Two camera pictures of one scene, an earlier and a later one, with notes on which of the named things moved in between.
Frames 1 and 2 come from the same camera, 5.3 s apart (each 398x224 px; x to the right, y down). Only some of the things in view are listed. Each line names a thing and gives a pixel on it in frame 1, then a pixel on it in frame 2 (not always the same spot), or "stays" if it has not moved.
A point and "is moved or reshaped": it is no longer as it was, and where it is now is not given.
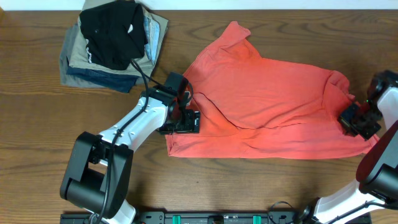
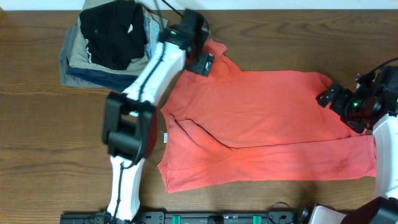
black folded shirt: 115,33 stays
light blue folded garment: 153,34 stays
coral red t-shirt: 253,107 is moved or reshaped
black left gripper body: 184,122 to 201,63
